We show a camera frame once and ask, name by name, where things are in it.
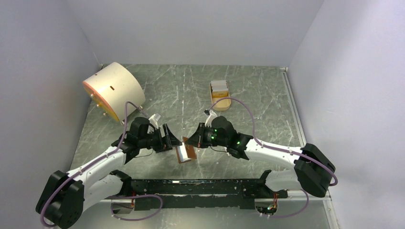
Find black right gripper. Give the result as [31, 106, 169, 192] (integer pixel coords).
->
[185, 122, 228, 148]

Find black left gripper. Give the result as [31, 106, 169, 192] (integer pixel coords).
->
[139, 123, 182, 153]

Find brown leather card holder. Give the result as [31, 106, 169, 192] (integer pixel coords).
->
[175, 136, 197, 164]

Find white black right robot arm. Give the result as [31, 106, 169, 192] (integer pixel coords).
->
[186, 116, 335, 198]

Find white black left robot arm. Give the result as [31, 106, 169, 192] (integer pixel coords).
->
[35, 117, 182, 229]

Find beige card tray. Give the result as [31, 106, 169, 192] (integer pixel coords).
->
[210, 86, 231, 111]

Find white cards in tray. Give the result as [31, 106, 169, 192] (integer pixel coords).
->
[210, 80, 228, 92]

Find beige cylindrical drum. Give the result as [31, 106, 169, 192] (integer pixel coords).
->
[82, 62, 146, 122]

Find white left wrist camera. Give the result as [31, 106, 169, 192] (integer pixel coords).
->
[149, 113, 161, 128]

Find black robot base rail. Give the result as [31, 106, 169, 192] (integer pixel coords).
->
[112, 178, 288, 210]

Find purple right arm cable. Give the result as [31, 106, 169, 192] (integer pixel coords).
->
[209, 97, 339, 219]

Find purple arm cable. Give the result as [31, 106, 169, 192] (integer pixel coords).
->
[39, 102, 163, 228]
[209, 97, 339, 219]

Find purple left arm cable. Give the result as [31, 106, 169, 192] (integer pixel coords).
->
[39, 102, 163, 228]

